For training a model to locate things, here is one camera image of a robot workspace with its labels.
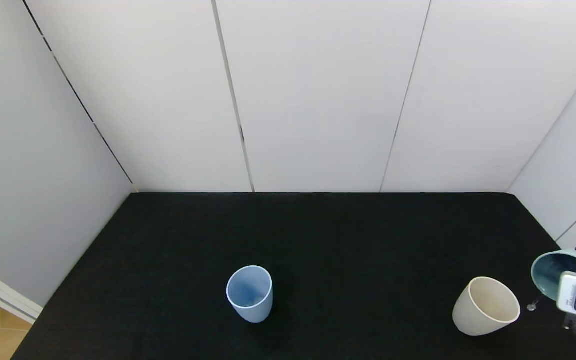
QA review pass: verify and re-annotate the teal plastic cup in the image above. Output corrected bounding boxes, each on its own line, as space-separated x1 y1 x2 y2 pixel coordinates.
531 248 576 302

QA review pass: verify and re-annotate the white baseboard strip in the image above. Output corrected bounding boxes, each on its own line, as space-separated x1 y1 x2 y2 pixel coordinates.
0 260 44 325

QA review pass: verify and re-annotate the cream plastic cup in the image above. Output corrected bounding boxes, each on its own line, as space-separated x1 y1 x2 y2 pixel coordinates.
452 276 522 337

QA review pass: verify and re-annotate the black table cloth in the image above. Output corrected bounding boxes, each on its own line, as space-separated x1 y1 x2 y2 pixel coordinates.
10 192 576 360

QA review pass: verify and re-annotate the light blue plastic cup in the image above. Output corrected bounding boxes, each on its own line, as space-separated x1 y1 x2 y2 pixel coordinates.
226 265 274 324

